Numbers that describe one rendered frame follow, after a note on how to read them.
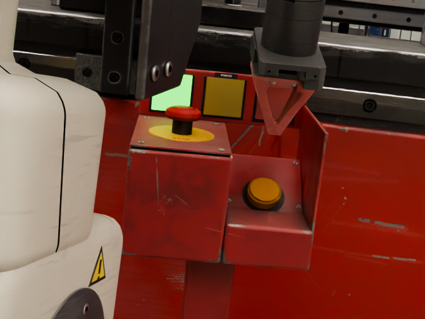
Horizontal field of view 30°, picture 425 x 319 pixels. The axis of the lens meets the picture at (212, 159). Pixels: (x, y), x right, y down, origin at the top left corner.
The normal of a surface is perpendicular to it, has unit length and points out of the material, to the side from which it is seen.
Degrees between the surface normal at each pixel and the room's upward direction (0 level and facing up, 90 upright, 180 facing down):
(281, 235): 90
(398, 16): 90
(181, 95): 90
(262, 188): 35
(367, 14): 90
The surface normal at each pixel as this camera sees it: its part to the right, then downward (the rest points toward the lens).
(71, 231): 0.96, 0.16
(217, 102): 0.03, 0.25
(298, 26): 0.05, 0.48
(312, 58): 0.11, -0.87
